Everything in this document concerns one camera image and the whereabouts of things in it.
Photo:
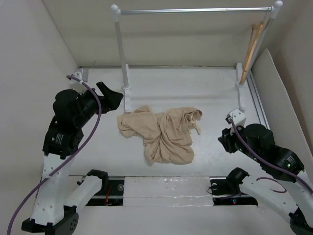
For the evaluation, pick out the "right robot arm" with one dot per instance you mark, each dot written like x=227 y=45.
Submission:
x=283 y=165

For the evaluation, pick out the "aluminium rail right side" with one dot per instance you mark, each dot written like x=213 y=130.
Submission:
x=257 y=101

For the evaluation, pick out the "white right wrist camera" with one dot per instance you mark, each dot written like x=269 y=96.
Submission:
x=237 y=117

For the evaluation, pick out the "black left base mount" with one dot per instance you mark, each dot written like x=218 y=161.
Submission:
x=112 y=196

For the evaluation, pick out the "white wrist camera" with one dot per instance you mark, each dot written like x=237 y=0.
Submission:
x=237 y=117
x=81 y=74

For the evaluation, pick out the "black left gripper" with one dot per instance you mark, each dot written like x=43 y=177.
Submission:
x=111 y=99

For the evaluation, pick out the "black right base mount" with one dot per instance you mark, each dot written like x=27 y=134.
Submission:
x=225 y=193

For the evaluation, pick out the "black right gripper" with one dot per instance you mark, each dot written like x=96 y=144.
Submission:
x=226 y=139

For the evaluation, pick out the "white clothes rack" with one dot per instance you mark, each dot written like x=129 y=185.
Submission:
x=117 y=13

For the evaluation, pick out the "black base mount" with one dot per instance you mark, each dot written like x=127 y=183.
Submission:
x=112 y=196
x=225 y=193

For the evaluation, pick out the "beige trousers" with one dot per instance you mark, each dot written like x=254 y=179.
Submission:
x=166 y=136

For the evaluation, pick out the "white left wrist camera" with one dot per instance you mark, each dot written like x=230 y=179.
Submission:
x=81 y=74

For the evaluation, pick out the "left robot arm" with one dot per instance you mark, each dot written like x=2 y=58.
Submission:
x=55 y=213

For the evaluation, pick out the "wooden clothes hanger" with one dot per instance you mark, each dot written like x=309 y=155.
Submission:
x=254 y=39

